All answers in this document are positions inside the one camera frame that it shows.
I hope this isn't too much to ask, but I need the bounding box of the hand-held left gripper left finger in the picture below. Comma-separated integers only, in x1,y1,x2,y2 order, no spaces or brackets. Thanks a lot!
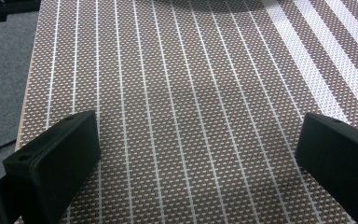
2,110,102,224

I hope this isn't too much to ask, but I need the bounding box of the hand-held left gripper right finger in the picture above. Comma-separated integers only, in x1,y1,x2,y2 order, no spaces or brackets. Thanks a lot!
294,112,358,224

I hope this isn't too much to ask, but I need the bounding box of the brown striped woven mat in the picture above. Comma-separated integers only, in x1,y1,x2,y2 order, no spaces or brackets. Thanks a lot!
14,0,358,224

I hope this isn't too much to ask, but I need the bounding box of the dark object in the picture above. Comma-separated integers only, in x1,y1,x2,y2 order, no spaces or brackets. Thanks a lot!
0,0,42,25

